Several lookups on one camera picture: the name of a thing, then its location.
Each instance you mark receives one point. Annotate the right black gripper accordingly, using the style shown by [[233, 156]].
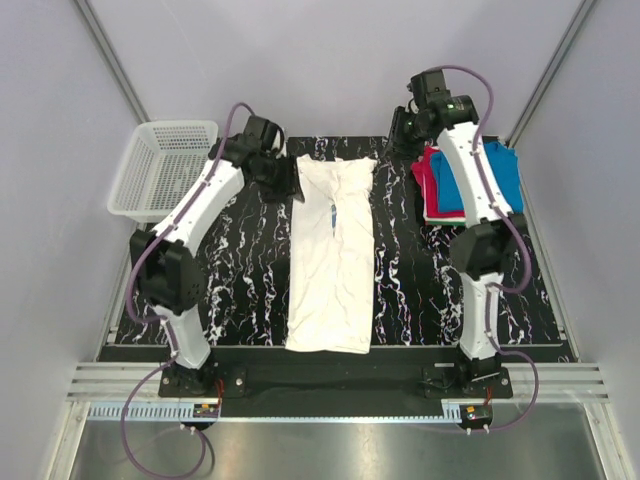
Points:
[[398, 133]]

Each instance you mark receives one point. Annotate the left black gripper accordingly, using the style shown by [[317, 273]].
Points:
[[279, 176]]

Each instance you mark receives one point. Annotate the white printed t shirt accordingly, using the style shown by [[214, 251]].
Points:
[[332, 265]]

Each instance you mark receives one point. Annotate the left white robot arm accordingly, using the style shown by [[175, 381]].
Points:
[[165, 271]]

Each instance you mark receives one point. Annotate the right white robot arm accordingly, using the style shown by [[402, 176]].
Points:
[[492, 229]]

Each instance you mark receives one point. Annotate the red folded t shirt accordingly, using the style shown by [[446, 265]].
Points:
[[423, 174]]

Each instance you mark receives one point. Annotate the green folded t shirt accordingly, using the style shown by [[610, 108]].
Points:
[[453, 222]]

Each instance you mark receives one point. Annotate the blue folded t shirt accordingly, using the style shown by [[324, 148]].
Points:
[[504, 164]]

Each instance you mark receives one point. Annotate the white plastic basket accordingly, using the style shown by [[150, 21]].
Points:
[[161, 163]]

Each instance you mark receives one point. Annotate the black marble pattern mat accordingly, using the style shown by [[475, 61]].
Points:
[[245, 257]]

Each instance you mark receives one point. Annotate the left small circuit board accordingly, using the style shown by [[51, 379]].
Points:
[[206, 410]]

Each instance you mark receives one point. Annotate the small circuit board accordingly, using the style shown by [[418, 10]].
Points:
[[474, 413], [206, 410]]

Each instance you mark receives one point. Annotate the right small circuit board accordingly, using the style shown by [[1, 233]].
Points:
[[474, 413]]

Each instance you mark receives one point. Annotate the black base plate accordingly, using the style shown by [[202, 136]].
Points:
[[431, 371]]

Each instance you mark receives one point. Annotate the white slotted cable duct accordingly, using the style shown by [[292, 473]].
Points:
[[297, 412]]

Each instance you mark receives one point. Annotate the aluminium rail profile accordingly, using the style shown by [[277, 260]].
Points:
[[558, 382]]

